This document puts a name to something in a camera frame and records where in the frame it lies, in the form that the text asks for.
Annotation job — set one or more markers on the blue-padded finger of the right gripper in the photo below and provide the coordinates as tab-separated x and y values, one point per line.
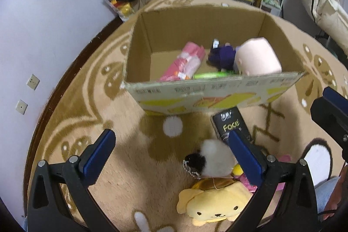
334	97

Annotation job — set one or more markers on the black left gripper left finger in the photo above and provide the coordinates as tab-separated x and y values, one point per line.
47	208

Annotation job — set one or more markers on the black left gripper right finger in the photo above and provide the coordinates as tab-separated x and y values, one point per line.
297	207

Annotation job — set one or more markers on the yellow dog plush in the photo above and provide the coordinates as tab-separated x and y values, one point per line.
213	200

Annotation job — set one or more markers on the pale pink soft cube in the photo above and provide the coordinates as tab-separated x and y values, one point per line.
256	57

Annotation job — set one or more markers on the black white fluffy pompom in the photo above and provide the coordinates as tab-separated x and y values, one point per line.
214	159

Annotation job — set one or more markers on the black Face tissue pack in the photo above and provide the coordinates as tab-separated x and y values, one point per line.
229	120

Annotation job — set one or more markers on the green tissue pack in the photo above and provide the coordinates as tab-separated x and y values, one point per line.
213	75

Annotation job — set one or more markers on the beige patterned rug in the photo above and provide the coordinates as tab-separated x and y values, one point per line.
157	124

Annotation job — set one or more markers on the purple white plush doll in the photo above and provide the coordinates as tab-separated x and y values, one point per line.
222	57

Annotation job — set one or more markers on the pink plush toy in box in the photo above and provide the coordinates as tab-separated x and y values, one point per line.
186	64

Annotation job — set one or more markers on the cardboard box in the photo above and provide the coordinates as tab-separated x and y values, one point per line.
158	37

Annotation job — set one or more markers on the plastic bag of snacks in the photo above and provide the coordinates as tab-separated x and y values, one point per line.
122	8

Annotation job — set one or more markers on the lower wall socket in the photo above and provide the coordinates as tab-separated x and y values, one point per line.
21	107

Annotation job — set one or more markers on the wall socket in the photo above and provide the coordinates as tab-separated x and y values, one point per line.
21	107
33	82

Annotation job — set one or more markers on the upper wall socket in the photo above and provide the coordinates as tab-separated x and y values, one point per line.
33	82

